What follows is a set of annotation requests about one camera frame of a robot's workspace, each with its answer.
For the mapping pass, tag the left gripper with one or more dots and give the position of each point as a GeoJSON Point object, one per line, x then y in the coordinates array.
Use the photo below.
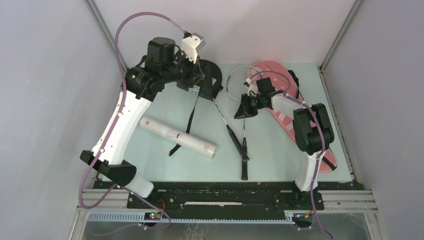
{"type": "Point", "coordinates": [196, 73]}

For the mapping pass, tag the white shuttlecock tube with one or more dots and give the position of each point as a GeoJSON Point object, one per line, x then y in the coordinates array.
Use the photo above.
{"type": "Point", "coordinates": [179, 137]}

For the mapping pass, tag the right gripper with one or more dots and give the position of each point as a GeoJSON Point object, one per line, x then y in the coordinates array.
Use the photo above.
{"type": "Point", "coordinates": [244, 110]}

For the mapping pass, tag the pink sport racket bag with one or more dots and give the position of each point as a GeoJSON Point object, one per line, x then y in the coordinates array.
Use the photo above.
{"type": "Point", "coordinates": [284, 79]}

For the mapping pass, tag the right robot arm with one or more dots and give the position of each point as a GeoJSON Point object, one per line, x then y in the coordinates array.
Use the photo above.
{"type": "Point", "coordinates": [313, 132]}

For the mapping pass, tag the aluminium frame post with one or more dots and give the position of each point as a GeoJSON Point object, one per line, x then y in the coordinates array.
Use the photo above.
{"type": "Point", "coordinates": [106, 34]}
{"type": "Point", "coordinates": [341, 33]}

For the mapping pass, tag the right aluminium frame post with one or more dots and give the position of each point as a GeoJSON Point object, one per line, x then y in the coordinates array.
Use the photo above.
{"type": "Point", "coordinates": [341, 33]}

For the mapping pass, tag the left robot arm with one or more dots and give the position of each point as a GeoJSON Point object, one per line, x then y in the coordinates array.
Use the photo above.
{"type": "Point", "coordinates": [162, 64]}

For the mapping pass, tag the black racket bag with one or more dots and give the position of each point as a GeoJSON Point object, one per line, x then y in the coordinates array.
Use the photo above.
{"type": "Point", "coordinates": [206, 83]}

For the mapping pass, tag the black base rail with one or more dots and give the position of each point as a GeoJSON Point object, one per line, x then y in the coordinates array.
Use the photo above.
{"type": "Point", "coordinates": [245, 201]}

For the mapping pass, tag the left aluminium frame post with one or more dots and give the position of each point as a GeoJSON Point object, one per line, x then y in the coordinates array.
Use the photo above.
{"type": "Point", "coordinates": [106, 34]}

